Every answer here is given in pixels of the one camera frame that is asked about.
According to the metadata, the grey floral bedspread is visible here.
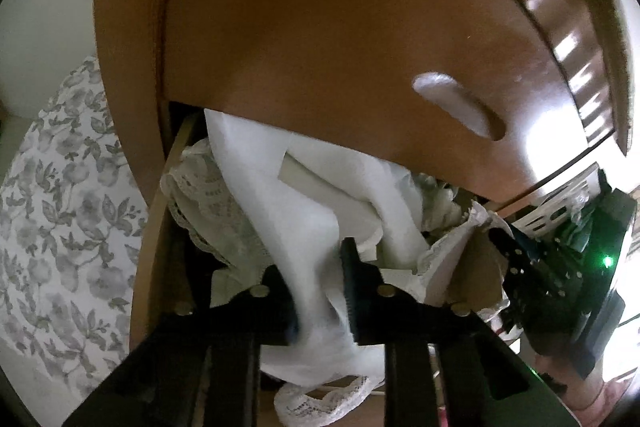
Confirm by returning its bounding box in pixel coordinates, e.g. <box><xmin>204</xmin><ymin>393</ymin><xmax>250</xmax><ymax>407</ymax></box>
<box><xmin>0</xmin><ymin>56</ymin><xmax>152</xmax><ymax>403</ymax></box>

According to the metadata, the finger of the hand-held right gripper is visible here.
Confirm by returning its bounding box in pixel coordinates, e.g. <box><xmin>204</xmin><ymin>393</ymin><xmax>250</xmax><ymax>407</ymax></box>
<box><xmin>488</xmin><ymin>228</ymin><xmax>552</xmax><ymax>309</ymax></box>

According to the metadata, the wooden dresser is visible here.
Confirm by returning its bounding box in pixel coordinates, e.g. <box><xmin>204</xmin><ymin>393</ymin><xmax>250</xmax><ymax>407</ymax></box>
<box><xmin>92</xmin><ymin>0</ymin><xmax>636</xmax><ymax>218</ymax></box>

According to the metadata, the white cotton underwear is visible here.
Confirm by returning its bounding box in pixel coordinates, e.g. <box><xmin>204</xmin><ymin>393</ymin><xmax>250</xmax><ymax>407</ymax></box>
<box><xmin>204</xmin><ymin>107</ymin><xmax>426</xmax><ymax>426</ymax></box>

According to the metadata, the wooden drawer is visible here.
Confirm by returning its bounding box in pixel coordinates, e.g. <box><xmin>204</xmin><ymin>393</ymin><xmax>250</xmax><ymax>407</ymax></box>
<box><xmin>129</xmin><ymin>112</ymin><xmax>526</xmax><ymax>427</ymax></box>

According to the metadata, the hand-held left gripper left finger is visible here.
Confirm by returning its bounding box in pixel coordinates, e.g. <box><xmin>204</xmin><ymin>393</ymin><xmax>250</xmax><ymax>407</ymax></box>
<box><xmin>62</xmin><ymin>266</ymin><xmax>307</xmax><ymax>427</ymax></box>

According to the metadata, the person's right forearm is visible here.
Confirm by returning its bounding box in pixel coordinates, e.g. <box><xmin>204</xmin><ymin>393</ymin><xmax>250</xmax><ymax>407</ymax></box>
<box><xmin>530</xmin><ymin>352</ymin><xmax>640</xmax><ymax>415</ymax></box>

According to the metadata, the white laundry basket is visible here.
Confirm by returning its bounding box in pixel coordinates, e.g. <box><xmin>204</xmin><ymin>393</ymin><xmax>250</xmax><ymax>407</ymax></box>
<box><xmin>509</xmin><ymin>163</ymin><xmax>602</xmax><ymax>239</ymax></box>

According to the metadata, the closed drawer with cutout handle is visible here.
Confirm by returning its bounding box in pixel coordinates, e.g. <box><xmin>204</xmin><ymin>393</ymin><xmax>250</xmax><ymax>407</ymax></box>
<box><xmin>162</xmin><ymin>0</ymin><xmax>576</xmax><ymax>202</ymax></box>

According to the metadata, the white lace garment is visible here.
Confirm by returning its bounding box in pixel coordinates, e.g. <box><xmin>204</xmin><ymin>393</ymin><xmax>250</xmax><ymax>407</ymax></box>
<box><xmin>160</xmin><ymin>138</ymin><xmax>281</xmax><ymax>308</ymax></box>

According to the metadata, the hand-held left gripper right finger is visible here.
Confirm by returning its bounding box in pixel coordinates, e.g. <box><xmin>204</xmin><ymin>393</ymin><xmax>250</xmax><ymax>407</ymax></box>
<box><xmin>340</xmin><ymin>237</ymin><xmax>566</xmax><ymax>427</ymax></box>

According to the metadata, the white ruffled cloth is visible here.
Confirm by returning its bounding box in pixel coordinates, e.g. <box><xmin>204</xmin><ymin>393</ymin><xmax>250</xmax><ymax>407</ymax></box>
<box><xmin>414</xmin><ymin>199</ymin><xmax>512</xmax><ymax>310</ymax></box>

